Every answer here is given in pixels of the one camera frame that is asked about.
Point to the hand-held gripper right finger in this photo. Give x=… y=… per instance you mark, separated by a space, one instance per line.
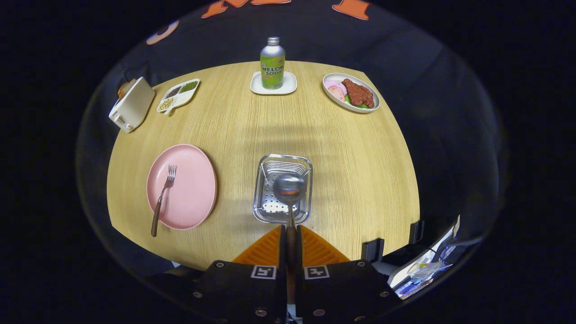
x=342 y=292

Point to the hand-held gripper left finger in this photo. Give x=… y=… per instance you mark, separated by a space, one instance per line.
x=243 y=292

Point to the black table clamp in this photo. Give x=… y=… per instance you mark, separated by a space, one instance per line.
x=373 y=249
x=416 y=231

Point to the pile of white papers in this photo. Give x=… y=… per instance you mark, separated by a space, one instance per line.
x=418 y=270

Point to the metal perforated basket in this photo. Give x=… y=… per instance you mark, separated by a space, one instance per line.
x=270 y=209

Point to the pink round plate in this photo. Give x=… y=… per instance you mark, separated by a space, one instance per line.
x=193 y=189

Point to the white oval food plate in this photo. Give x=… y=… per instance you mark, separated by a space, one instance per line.
x=355 y=109

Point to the green lettuce leaf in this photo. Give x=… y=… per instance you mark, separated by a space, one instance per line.
x=348 y=100

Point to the brown meat slice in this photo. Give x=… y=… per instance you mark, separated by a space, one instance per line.
x=357 y=92

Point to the pink ham slices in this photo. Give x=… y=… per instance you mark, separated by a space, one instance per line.
x=335 y=89

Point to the white divided bean dish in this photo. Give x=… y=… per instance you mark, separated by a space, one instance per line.
x=184 y=96

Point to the white square coaster tray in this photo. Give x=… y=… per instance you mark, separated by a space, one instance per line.
x=288 y=85

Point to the white toaster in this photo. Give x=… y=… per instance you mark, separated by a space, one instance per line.
x=135 y=105

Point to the green soda bottle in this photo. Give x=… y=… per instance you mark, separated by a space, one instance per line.
x=272 y=67

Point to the toast bread slices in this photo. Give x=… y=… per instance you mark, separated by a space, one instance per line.
x=126 y=87

